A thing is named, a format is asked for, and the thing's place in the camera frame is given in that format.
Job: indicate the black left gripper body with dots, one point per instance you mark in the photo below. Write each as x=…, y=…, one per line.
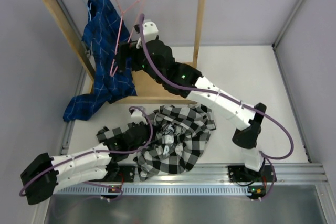
x=146, y=138

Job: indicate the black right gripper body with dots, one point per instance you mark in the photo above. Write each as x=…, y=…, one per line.
x=138, y=61

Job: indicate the black white checkered shirt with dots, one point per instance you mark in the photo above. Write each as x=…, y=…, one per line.
x=180, y=140

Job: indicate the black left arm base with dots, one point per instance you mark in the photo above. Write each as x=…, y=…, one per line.
x=123, y=174

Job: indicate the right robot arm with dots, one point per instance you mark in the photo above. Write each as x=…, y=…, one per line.
x=187, y=82

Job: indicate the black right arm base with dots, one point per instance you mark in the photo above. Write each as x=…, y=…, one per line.
x=241, y=174

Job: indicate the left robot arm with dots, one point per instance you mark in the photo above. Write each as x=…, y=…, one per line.
x=46, y=174

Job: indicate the blue plaid shirt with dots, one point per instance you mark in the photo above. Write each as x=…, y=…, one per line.
x=100, y=36

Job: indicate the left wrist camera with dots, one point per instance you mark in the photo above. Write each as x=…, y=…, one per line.
x=137, y=112

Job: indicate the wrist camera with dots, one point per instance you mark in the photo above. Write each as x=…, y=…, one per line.
x=150, y=32
x=137, y=112

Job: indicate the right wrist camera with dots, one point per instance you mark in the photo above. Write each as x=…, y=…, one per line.
x=150, y=32

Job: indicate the blue wire hanger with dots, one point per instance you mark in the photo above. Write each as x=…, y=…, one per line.
x=88, y=7

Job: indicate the white slotted cable duct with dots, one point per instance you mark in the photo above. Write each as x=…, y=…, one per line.
x=226, y=190

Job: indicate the aluminium rail frame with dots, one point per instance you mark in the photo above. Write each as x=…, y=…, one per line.
x=210, y=174

